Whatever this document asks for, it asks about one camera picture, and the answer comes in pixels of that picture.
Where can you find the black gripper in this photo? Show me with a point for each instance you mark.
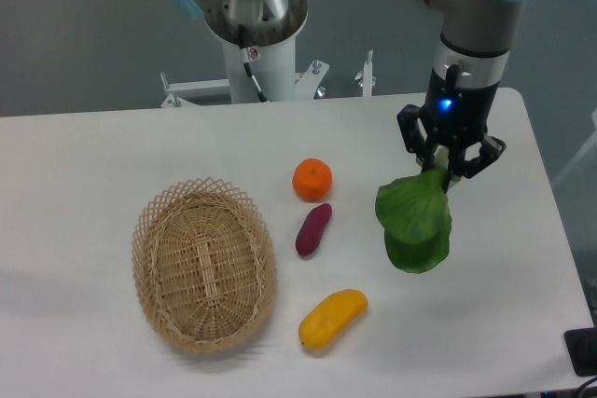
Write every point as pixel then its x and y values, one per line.
pixel 447 111

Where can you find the green leafy vegetable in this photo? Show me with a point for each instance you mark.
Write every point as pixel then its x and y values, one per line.
pixel 415 215

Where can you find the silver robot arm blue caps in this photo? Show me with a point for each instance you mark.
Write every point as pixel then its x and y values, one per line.
pixel 475 38

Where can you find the orange tangerine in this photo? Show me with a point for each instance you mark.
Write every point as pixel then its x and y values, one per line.
pixel 312 179

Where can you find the purple sweet potato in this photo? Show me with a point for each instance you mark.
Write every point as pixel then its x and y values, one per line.
pixel 313 229

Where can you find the yellow mango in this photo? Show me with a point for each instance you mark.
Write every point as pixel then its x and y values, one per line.
pixel 324 323

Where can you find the black device at table edge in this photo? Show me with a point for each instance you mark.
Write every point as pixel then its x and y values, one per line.
pixel 581 347

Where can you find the woven wicker basket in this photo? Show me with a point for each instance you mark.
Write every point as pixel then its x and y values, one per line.
pixel 203 266

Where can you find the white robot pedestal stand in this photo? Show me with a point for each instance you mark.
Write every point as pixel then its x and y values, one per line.
pixel 254 75

